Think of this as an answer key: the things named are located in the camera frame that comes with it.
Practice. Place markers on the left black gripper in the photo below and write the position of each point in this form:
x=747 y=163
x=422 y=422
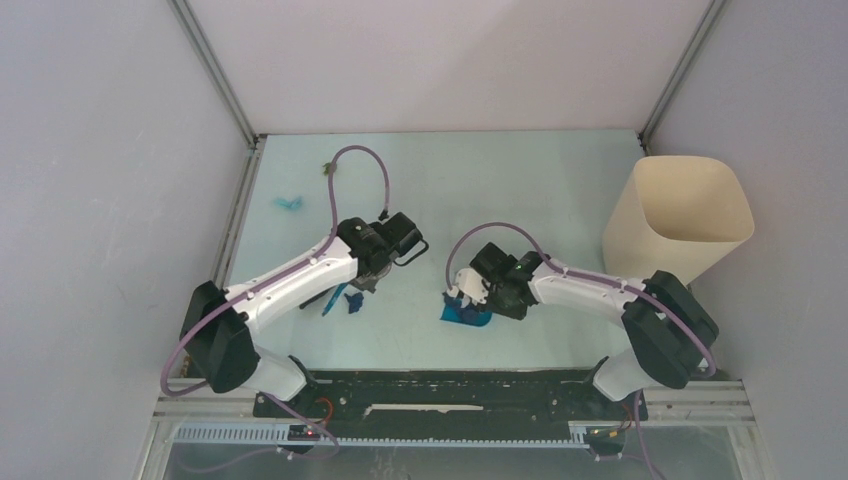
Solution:
x=365 y=283

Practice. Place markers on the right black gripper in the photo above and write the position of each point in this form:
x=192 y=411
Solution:
x=517 y=313

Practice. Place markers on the blue hand brush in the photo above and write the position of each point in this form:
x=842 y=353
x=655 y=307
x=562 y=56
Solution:
x=337 y=293

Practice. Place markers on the blue dustpan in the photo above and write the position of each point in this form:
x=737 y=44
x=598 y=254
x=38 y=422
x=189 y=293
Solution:
x=455 y=312

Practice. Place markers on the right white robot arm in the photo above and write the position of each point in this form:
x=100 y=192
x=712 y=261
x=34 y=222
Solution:
x=668 y=331

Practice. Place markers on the blue paper scrap near left arm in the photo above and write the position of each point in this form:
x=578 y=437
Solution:
x=354 y=302

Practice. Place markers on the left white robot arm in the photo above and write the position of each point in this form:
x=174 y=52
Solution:
x=222 y=325

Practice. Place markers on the dark blue paper scrap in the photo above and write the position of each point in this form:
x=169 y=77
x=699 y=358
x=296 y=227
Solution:
x=475 y=318

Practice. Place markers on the teal paper scrap left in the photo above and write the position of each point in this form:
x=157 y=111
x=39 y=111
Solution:
x=288 y=204

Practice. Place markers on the cream waste bin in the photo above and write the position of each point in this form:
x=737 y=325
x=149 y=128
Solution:
x=679 y=214

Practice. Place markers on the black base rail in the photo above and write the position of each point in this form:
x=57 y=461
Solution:
x=477 y=405

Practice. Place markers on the left aluminium frame post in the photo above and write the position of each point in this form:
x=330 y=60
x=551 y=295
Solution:
x=200 y=43

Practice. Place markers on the aluminium frame post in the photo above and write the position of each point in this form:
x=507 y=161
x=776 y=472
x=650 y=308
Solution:
x=200 y=43
x=699 y=38

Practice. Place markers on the white cable duct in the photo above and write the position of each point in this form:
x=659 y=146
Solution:
x=255 y=434

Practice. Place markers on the right aluminium frame post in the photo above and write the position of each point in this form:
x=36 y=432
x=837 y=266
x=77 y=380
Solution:
x=699 y=38

